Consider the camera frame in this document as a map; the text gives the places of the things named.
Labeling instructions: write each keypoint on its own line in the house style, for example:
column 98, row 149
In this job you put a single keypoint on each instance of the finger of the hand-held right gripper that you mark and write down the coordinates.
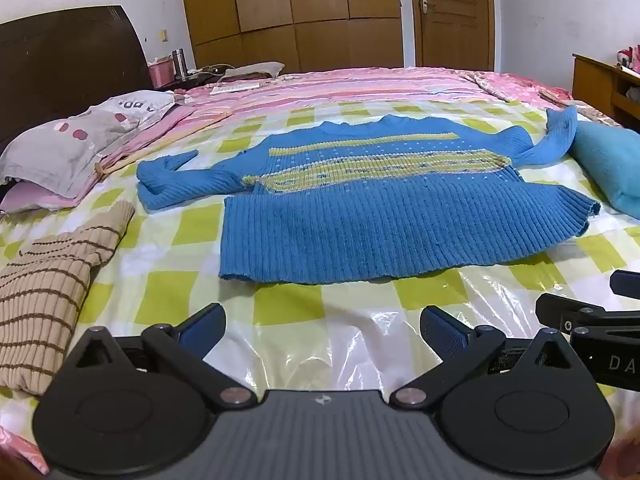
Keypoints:
column 626, row 284
column 550, row 310

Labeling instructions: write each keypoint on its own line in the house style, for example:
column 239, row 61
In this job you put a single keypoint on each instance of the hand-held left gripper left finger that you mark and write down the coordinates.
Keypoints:
column 205, row 331

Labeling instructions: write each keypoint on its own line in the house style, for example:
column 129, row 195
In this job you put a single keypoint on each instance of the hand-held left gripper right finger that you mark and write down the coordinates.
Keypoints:
column 441, row 332

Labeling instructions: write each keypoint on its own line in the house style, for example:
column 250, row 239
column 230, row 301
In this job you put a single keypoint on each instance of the blue knit sweater yellow stripes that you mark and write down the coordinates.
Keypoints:
column 350, row 230

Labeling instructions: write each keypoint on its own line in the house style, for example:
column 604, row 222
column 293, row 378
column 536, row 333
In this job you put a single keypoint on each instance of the teal folded cloth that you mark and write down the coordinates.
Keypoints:
column 610, row 165

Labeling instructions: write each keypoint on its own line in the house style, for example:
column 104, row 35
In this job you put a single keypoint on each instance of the beige brown-striped sweater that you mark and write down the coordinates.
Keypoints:
column 45, row 290

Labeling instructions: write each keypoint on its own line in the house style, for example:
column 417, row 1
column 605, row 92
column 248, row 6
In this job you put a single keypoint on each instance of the brown patterned cloth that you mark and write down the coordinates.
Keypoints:
column 555, row 96

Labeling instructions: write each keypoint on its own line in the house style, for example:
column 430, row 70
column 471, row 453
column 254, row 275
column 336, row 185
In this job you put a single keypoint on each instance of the wooden shelf desk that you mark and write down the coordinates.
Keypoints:
column 595, row 80

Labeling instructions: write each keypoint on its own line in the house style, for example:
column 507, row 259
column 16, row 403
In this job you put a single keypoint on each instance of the pink pillow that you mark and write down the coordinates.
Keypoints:
column 30, row 196

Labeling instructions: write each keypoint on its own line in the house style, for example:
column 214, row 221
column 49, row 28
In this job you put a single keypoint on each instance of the pink floral bedding bundle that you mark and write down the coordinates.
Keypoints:
column 631, row 59

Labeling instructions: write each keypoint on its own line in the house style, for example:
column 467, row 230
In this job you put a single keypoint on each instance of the pink floral blanket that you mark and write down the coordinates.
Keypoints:
column 520, row 85

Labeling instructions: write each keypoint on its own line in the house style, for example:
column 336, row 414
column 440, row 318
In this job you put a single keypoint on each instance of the grey dotted pillow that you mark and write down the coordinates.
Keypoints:
column 55, row 145

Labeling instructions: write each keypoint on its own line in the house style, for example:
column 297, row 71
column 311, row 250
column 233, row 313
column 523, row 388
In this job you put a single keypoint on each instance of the pink box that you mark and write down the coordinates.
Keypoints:
column 161, row 72

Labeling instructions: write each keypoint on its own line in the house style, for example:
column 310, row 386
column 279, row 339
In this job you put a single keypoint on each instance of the pink striped bedsheet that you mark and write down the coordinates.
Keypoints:
column 350, row 85

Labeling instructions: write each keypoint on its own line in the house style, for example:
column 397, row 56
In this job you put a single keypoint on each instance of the grey cloth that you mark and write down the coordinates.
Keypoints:
column 255, row 71

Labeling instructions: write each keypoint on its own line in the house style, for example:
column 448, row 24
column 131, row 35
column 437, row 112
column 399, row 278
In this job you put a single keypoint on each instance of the steel thermos flask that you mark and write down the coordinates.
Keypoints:
column 179, row 64

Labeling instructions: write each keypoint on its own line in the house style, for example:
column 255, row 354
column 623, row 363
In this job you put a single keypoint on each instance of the brown wooden door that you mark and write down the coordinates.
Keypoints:
column 460, row 20

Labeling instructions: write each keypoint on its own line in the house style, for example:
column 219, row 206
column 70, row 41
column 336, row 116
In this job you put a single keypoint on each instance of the dark wooden headboard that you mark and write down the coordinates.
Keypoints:
column 60, row 60

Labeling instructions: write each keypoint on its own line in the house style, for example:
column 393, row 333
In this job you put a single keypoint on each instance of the brown wooden wardrobe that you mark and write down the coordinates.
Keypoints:
column 300, row 10

